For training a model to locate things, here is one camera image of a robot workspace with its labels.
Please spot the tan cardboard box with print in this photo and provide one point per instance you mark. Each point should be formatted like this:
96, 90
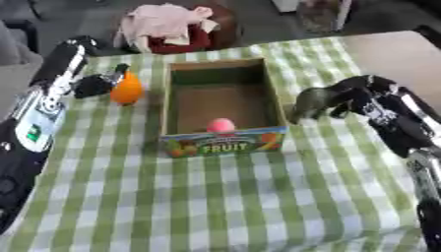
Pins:
224, 144

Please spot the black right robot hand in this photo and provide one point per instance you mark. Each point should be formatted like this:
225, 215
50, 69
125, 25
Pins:
396, 124

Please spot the dark grey-green toy animal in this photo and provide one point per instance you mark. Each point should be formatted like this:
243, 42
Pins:
313, 101

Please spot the pink toy ball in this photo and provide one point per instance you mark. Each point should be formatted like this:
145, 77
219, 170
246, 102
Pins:
221, 125

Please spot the dark red bag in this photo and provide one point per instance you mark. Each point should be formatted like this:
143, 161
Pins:
181, 42

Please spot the pale pink cloth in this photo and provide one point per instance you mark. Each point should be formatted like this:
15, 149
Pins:
161, 21

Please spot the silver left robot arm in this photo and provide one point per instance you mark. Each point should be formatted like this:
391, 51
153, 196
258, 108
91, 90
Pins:
34, 131

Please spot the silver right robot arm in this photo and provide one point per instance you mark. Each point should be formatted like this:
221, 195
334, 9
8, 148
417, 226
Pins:
428, 197

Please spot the brown chair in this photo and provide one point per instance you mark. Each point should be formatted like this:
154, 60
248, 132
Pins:
227, 26

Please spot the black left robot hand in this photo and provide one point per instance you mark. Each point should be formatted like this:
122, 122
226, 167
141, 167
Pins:
95, 86

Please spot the orange toy fruit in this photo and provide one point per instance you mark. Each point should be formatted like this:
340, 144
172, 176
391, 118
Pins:
127, 91

